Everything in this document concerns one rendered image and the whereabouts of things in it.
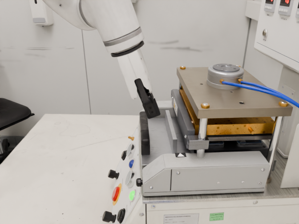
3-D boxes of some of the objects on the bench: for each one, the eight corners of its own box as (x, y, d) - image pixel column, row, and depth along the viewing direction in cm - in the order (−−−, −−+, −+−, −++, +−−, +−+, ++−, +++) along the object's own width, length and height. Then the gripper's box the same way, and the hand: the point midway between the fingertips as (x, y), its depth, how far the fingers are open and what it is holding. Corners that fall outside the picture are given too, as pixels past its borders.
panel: (115, 170, 89) (138, 125, 82) (108, 252, 62) (141, 195, 55) (110, 168, 89) (132, 123, 82) (100, 250, 62) (132, 192, 55)
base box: (269, 162, 94) (280, 119, 86) (346, 263, 60) (373, 206, 53) (116, 167, 91) (113, 123, 84) (107, 276, 58) (100, 218, 50)
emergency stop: (117, 194, 77) (122, 184, 75) (116, 205, 73) (121, 194, 72) (111, 193, 77) (117, 183, 75) (111, 203, 73) (116, 193, 72)
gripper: (143, 44, 49) (173, 125, 57) (140, 31, 63) (165, 98, 71) (105, 58, 50) (140, 136, 58) (111, 42, 64) (139, 107, 71)
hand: (151, 108), depth 63 cm, fingers closed
